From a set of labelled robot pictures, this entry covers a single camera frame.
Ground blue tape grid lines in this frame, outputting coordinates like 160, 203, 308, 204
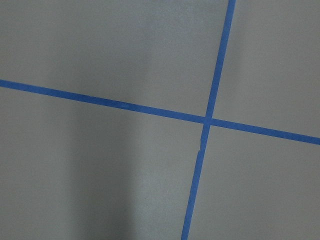
0, 0, 320, 240

